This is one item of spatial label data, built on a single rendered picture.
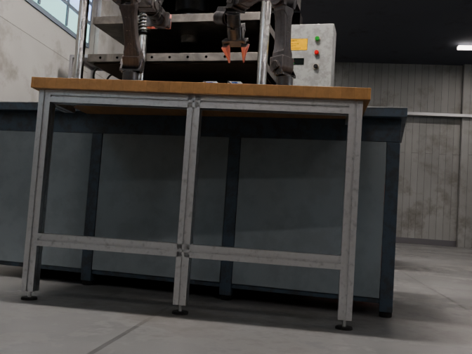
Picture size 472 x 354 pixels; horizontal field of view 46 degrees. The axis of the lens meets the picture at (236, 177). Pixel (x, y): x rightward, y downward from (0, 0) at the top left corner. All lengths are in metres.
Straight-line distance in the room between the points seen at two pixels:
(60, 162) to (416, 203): 10.34
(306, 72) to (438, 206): 9.42
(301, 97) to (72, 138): 1.16
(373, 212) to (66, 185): 1.35
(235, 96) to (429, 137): 10.73
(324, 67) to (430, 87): 9.57
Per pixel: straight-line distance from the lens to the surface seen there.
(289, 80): 2.09
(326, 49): 3.28
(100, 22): 3.74
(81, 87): 2.08
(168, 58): 3.43
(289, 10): 2.21
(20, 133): 2.79
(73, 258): 2.59
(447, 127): 12.65
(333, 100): 1.92
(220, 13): 2.43
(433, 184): 12.46
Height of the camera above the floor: 0.35
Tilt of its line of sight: 4 degrees up
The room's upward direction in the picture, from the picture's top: 4 degrees clockwise
